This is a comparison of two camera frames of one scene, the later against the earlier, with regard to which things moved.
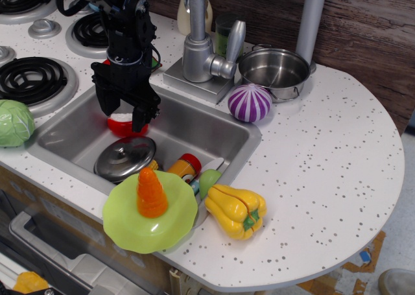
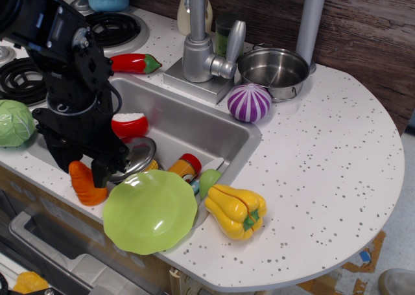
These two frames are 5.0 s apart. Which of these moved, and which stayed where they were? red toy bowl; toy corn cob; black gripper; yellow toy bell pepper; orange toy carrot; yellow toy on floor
Moved: orange toy carrot; black gripper
Stayed: toy corn cob; red toy bowl; yellow toy on floor; yellow toy bell pepper
